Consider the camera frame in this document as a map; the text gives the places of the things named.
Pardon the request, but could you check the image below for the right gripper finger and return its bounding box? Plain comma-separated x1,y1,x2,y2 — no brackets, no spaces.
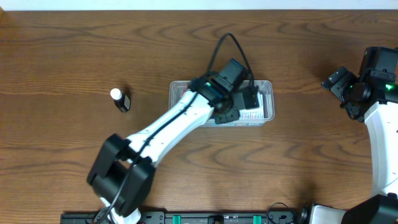
340,103,364,122
321,67,356,90

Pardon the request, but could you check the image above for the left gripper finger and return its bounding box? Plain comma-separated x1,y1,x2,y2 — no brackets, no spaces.
242,86,259,110
214,108,240,124

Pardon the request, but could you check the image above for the blue white medicine box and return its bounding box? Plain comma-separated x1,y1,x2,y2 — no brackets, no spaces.
209,93,273,125

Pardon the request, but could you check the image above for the white Panadol box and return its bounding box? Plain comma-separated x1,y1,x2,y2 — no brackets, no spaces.
239,108,264,119

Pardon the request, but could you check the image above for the red medicine box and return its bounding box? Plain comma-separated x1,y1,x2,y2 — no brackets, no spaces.
181,83,189,96

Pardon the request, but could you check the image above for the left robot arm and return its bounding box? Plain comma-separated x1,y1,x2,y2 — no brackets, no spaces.
86,58,259,223

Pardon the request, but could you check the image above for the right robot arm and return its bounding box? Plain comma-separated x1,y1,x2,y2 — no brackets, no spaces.
305,47,397,224

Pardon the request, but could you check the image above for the clear plastic container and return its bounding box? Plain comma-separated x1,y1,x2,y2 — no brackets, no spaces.
169,80,275,128

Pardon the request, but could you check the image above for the dark bottle white cap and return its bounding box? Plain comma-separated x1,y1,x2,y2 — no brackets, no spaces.
109,88,131,113

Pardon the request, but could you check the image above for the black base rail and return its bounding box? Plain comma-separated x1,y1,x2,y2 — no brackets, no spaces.
60,208,310,224

